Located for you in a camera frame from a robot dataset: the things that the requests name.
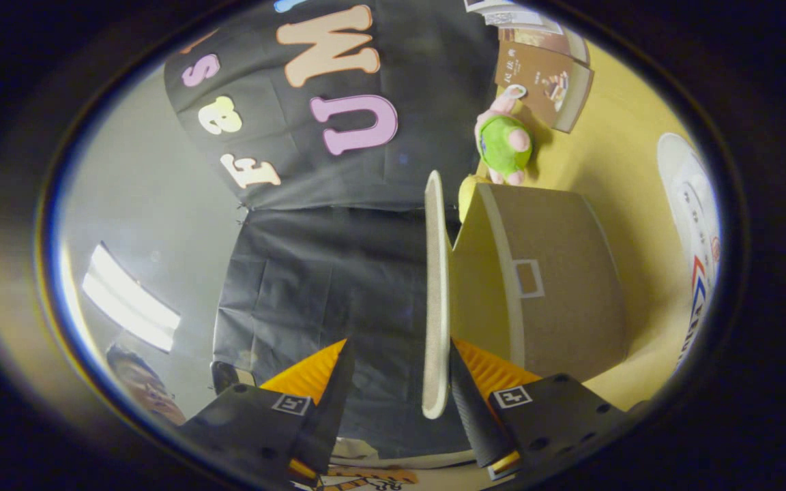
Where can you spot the beige fabric storage box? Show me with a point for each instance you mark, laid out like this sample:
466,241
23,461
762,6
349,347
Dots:
563,273

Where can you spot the green and pink plush toy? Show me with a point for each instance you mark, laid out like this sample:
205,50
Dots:
502,143

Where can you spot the yellow plush ball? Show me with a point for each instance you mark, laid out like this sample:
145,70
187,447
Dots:
467,198

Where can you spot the orange printed sheet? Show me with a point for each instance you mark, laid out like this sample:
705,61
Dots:
366,479

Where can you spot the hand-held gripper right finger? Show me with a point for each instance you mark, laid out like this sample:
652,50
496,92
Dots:
478,423

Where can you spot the dark brown book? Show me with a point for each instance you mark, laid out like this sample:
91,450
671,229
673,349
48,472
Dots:
543,37

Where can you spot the black backdrop cloth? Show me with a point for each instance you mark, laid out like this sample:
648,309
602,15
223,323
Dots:
318,286

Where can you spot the ceiling light panel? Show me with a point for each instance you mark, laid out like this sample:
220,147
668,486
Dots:
130,296

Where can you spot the white canvas shoe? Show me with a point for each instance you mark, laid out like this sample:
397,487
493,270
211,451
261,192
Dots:
696,218

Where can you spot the brown illustrated book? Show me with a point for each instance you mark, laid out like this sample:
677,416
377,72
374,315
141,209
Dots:
536,78

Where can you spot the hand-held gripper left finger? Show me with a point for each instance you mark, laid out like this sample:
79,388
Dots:
328,423

